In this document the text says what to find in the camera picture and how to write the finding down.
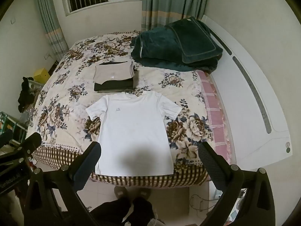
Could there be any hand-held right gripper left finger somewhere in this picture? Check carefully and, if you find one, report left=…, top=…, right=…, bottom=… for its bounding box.
left=24, top=142, right=103, bottom=226

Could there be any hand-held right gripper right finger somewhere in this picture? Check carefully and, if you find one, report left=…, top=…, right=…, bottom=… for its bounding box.
left=199, top=141, right=276, bottom=226

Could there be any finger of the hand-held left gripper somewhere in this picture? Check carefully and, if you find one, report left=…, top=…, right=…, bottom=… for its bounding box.
left=0, top=132, right=42, bottom=168
left=0, top=130, right=14, bottom=146

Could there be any white t-shirt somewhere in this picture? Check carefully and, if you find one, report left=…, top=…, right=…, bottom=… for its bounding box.
left=85, top=90, right=182, bottom=177

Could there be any green crate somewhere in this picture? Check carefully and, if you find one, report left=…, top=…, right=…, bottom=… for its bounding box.
left=0, top=111, right=29, bottom=144

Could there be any grey slipper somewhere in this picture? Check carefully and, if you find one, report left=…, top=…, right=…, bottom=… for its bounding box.
left=136, top=188, right=151, bottom=203
left=114, top=186, right=131, bottom=203

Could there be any black cloth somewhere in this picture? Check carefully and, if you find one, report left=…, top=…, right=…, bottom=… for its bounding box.
left=18, top=76, right=38, bottom=113

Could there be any white headboard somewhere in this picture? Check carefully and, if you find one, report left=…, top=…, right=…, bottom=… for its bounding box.
left=201, top=15, right=293, bottom=170

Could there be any yellow box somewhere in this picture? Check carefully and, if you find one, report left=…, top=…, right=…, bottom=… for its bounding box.
left=33, top=68, right=51, bottom=83

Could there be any floral quilt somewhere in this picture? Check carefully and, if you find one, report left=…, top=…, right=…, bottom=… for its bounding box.
left=28, top=31, right=210, bottom=186

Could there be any dark folded garment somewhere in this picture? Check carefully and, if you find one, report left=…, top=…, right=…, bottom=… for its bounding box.
left=93, top=69, right=139, bottom=92

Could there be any beige folded garment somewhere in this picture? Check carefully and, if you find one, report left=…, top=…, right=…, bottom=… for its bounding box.
left=93, top=61, right=135, bottom=84

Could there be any narrow grey-green curtain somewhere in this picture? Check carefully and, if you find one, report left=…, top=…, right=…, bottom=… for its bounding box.
left=34, top=0, right=69, bottom=63

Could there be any dark green pillow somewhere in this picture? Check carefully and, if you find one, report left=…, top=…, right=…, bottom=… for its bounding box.
left=165, top=16, right=223, bottom=64

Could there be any dark green blanket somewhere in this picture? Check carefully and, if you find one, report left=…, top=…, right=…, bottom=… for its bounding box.
left=130, top=27, right=219, bottom=73

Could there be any wide grey-green curtain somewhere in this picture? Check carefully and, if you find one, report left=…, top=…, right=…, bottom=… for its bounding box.
left=141, top=0, right=211, bottom=32

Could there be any thin floor cable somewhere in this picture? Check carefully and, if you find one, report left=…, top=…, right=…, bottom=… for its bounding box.
left=189, top=194, right=221, bottom=213

